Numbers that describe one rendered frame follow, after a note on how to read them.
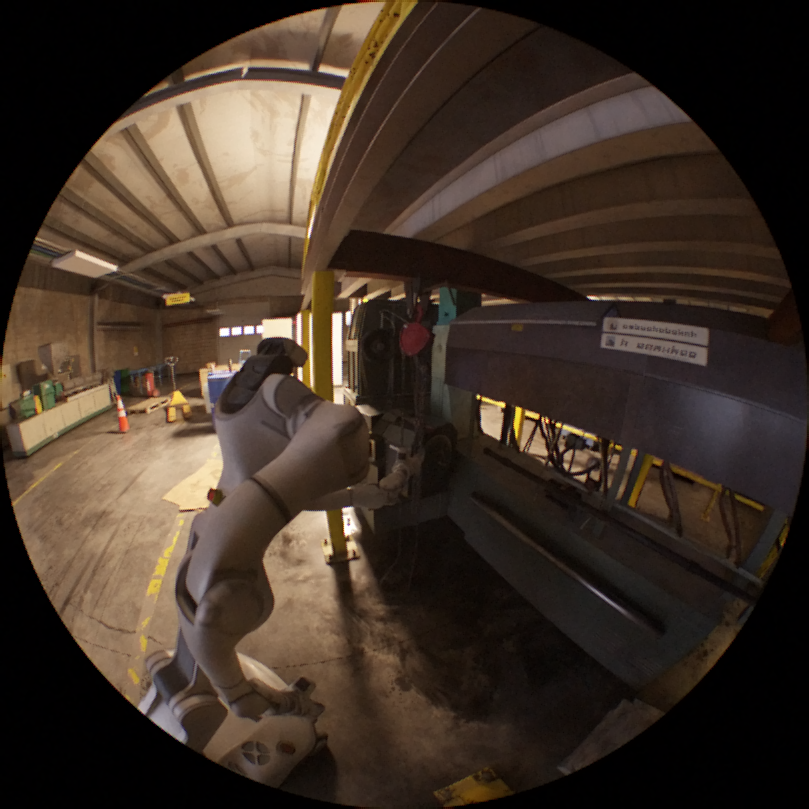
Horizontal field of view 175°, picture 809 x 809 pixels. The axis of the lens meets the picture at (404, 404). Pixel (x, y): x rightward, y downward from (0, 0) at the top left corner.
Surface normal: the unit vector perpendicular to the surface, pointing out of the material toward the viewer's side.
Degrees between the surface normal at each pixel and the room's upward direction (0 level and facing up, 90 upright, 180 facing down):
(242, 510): 38
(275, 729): 1
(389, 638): 0
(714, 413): 90
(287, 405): 90
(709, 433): 90
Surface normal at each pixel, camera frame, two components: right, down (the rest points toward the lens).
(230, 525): 0.13, -0.59
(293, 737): 0.60, -0.80
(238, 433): 0.26, 0.33
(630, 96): -0.91, 0.08
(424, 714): 0.02, -0.97
